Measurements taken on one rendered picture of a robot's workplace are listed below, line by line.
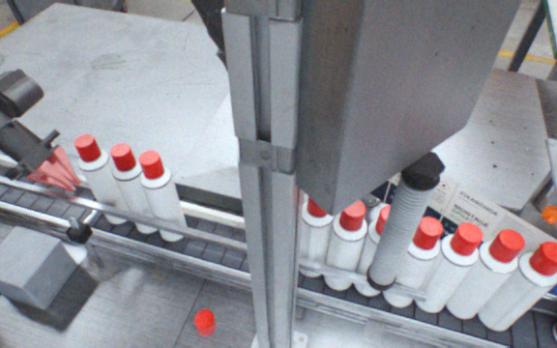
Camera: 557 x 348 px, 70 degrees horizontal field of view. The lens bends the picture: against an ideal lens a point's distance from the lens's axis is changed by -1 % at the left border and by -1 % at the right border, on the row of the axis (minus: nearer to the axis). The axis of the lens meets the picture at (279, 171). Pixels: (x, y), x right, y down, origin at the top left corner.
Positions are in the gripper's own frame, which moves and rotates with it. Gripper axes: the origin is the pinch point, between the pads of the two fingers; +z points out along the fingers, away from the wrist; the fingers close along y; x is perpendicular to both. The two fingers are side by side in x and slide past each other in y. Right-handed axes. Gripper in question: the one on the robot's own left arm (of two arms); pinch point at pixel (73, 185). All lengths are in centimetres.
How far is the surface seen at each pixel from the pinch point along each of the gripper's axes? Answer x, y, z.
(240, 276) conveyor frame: -20.5, -4.0, 29.0
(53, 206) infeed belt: 11.2, -1.1, 1.2
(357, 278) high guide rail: -41, -3, 36
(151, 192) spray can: -18.8, -1.6, 7.7
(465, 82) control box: -69, -6, 8
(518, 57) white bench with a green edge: -50, 177, 116
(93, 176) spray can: -10.0, -1.2, 0.4
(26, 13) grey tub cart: 178, 154, -71
